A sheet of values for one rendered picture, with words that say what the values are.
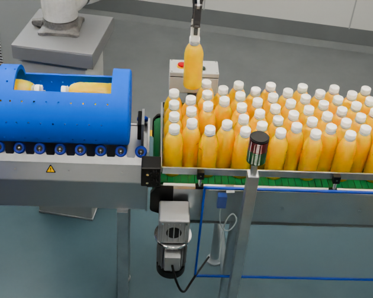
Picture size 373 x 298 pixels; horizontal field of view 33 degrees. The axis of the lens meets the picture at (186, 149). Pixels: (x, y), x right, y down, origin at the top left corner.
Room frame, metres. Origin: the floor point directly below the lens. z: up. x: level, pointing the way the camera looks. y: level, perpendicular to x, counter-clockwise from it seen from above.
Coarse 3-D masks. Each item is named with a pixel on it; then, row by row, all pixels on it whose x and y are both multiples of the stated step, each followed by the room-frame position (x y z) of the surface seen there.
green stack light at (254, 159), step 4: (248, 152) 1.57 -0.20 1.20; (248, 156) 1.57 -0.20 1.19; (252, 156) 1.56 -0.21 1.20; (256, 156) 1.55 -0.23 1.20; (260, 156) 1.55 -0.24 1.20; (264, 156) 1.56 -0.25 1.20; (248, 160) 1.56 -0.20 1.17; (252, 160) 1.55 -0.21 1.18; (256, 160) 1.55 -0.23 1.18; (260, 160) 1.55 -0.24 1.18; (264, 160) 1.56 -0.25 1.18; (252, 164) 1.55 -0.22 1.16; (256, 164) 1.55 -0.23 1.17; (260, 164) 1.55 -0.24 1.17
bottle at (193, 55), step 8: (192, 48) 2.03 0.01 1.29; (200, 48) 2.04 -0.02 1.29; (184, 56) 2.04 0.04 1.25; (192, 56) 2.02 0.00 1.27; (200, 56) 2.03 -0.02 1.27; (184, 64) 2.04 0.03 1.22; (192, 64) 2.02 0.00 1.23; (200, 64) 2.03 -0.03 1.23; (184, 72) 2.04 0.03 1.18; (192, 72) 2.02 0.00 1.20; (200, 72) 2.03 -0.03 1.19; (184, 80) 2.03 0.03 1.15; (192, 80) 2.02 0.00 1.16; (200, 80) 2.03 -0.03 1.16; (192, 88) 2.02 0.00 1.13
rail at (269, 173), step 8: (168, 168) 1.71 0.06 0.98; (176, 168) 1.72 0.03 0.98; (184, 168) 1.72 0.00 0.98; (192, 168) 1.72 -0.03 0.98; (200, 168) 1.73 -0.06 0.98; (208, 168) 1.73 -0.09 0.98; (216, 168) 1.73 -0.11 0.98; (264, 176) 1.74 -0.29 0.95; (272, 176) 1.74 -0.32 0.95; (280, 176) 1.74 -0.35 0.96; (288, 176) 1.75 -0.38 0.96; (296, 176) 1.75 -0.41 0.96; (304, 176) 1.75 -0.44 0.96; (312, 176) 1.75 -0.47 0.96; (320, 176) 1.76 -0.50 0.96; (328, 176) 1.76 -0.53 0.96; (344, 176) 1.76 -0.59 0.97; (352, 176) 1.76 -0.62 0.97; (360, 176) 1.77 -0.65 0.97; (368, 176) 1.77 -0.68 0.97
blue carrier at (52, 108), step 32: (0, 96) 1.78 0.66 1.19; (32, 96) 1.79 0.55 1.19; (64, 96) 1.80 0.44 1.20; (96, 96) 1.81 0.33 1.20; (128, 96) 1.83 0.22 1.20; (0, 128) 1.74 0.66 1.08; (32, 128) 1.74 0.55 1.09; (64, 128) 1.75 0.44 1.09; (96, 128) 1.76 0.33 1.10; (128, 128) 1.78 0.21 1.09
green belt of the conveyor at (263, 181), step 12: (156, 120) 2.11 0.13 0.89; (156, 132) 2.02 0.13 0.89; (156, 144) 1.95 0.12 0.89; (156, 156) 1.87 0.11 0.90; (168, 180) 1.73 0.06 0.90; (180, 180) 1.74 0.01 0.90; (192, 180) 1.74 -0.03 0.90; (204, 180) 1.75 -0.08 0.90; (216, 180) 1.76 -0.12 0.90; (228, 180) 1.76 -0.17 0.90; (240, 180) 1.77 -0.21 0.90; (264, 180) 1.78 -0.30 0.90; (276, 180) 1.78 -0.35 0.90; (288, 180) 1.79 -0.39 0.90; (300, 180) 1.79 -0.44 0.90; (312, 180) 1.80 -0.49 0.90; (324, 180) 1.80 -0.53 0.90; (348, 180) 1.82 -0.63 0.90; (360, 180) 1.82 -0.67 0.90
